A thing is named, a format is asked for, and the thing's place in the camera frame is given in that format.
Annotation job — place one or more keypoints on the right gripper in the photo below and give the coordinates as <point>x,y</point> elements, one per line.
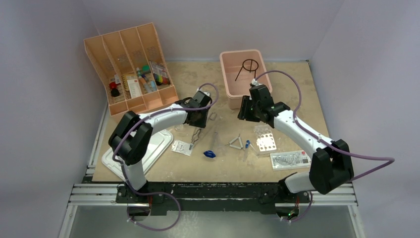
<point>244,113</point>

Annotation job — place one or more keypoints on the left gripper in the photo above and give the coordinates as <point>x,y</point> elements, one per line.
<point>201,124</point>

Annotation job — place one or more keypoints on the metal crucible tongs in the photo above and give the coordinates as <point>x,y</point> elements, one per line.
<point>197,132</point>

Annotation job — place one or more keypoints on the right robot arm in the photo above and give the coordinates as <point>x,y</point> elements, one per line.
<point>331,166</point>

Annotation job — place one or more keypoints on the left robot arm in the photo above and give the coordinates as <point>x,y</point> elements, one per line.
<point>131,137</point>

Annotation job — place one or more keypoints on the small white packet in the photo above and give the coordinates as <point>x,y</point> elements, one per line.
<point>182,147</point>

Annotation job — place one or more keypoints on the blue capped test tube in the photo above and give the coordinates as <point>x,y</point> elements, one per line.
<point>246,149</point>

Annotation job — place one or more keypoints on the white test tube rack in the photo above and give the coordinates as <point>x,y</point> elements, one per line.
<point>265,139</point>

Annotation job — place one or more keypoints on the white clay triangle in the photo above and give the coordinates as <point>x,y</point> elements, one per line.
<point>236,143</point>

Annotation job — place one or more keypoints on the white plastic lid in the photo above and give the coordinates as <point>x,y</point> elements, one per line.
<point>158,143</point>

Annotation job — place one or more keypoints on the black metal tripod stand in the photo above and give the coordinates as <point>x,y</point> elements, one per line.
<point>249,65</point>

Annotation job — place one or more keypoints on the pink plastic bin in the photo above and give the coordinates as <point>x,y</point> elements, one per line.
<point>231,62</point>

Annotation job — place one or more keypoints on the colourful markers set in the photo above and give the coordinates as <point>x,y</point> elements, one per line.
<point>161,80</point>

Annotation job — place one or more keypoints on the white labelled package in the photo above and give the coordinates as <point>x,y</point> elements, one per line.
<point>290,160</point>

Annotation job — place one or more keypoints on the white box in organizer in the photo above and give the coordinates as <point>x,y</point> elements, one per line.
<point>134,88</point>

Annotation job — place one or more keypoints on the red black bottle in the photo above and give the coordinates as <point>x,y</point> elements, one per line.
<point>114,90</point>

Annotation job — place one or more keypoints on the peach file organizer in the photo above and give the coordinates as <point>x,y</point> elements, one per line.
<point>132,53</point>

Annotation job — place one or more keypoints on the black mounting base rail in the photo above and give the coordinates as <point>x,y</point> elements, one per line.
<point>264,197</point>

